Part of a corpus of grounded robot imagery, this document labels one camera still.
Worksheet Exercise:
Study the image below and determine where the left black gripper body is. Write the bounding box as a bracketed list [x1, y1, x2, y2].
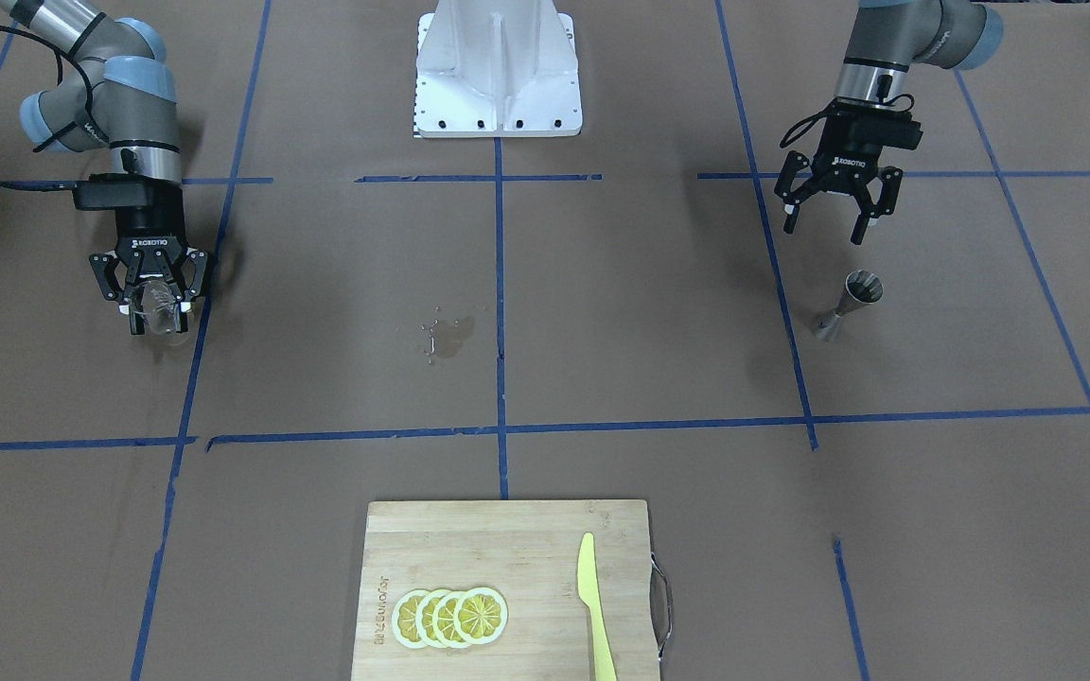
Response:
[812, 102, 887, 197]

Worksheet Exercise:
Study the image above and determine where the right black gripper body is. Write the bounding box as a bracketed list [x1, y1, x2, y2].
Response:
[110, 180, 187, 281]

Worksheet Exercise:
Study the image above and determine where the steel jigger shaker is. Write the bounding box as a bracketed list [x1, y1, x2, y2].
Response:
[812, 269, 884, 341]

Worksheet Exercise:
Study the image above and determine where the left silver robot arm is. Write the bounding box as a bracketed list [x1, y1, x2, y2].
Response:
[774, 1, 1005, 245]

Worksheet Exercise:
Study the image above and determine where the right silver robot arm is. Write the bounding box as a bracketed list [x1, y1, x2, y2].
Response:
[0, 1, 209, 335]

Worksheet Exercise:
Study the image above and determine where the lemon slice four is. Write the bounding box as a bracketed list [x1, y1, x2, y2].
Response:
[393, 589, 428, 650]

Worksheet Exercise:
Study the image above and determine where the lemon slice two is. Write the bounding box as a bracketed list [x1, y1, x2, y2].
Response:
[431, 591, 470, 650]

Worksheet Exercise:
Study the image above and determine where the bamboo cutting board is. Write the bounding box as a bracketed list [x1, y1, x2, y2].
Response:
[351, 499, 661, 680]

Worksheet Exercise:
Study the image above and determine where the lemon slice one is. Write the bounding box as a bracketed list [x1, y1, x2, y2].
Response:
[453, 586, 509, 645]

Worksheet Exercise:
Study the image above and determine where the yellow plastic knife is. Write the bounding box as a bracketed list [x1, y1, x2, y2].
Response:
[576, 532, 618, 680]

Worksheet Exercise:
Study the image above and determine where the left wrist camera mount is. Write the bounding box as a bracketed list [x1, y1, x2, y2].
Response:
[822, 100, 923, 153]

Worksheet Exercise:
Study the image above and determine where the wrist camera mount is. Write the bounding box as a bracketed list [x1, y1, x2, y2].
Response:
[822, 100, 923, 153]
[72, 173, 154, 212]

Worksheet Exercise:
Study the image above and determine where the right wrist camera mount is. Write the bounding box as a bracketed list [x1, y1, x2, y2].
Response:
[72, 173, 154, 212]

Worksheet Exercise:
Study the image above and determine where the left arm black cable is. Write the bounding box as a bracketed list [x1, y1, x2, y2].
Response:
[780, 93, 915, 153]

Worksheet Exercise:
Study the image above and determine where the white camera stand pillar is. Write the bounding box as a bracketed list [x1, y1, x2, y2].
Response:
[413, 1, 584, 139]

